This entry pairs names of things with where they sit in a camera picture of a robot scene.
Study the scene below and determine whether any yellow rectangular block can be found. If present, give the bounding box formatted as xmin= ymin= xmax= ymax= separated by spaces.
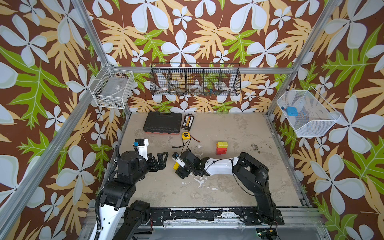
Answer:
xmin=173 ymin=163 xmax=180 ymax=170

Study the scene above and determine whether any red block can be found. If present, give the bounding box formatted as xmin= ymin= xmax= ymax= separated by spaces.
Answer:
xmin=216 ymin=148 xmax=228 ymax=155

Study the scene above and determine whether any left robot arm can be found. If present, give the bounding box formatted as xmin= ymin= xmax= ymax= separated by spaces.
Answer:
xmin=90 ymin=146 xmax=169 ymax=240

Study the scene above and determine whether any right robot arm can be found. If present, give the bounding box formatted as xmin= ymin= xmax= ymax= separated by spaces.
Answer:
xmin=172 ymin=149 xmax=279 ymax=225

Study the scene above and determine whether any yellow tape measure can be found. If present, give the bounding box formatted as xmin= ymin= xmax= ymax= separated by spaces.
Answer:
xmin=172 ymin=132 xmax=201 ymax=149

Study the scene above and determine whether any black tool case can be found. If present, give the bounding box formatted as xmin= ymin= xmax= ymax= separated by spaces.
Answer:
xmin=143 ymin=112 xmax=182 ymax=135

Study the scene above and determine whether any blue object in basket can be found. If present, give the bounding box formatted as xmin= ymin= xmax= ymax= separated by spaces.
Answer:
xmin=285 ymin=107 xmax=299 ymax=117

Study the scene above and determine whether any white mesh basket right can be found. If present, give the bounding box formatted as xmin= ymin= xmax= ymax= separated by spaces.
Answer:
xmin=277 ymin=87 xmax=341 ymax=138

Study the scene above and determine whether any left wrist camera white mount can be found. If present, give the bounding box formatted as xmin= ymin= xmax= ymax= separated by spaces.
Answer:
xmin=134 ymin=139 xmax=149 ymax=161

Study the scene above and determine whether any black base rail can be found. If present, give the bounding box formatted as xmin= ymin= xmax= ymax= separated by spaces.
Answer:
xmin=150 ymin=207 xmax=285 ymax=226

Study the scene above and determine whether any black wire basket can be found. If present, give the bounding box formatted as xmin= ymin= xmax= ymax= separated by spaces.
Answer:
xmin=149 ymin=63 xmax=242 ymax=96

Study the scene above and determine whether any white wire basket left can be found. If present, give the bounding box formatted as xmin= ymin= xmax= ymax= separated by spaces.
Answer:
xmin=90 ymin=64 xmax=135 ymax=109

